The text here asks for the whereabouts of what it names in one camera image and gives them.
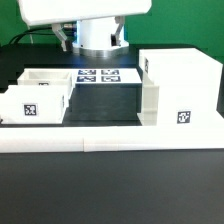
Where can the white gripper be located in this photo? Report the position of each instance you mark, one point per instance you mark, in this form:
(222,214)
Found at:
(41,12)

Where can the white front drawer box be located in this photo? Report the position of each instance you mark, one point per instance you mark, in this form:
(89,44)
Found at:
(33,104)

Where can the white drawer box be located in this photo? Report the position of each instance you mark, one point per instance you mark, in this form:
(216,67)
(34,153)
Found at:
(44,76)
(33,104)

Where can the white drawer cabinet frame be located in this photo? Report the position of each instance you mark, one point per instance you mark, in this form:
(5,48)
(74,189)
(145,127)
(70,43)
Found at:
(179,87)

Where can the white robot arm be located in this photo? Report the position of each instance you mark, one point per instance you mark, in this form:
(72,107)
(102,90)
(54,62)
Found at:
(100,23)

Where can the white rear drawer box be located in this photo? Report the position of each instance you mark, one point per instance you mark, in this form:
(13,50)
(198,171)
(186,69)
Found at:
(44,76)

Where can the white marker tag sheet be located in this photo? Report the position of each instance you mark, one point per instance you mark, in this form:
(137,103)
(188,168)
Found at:
(106,76)

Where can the white L-shaped border wall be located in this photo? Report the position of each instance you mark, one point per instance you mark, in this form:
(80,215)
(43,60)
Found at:
(206,134)

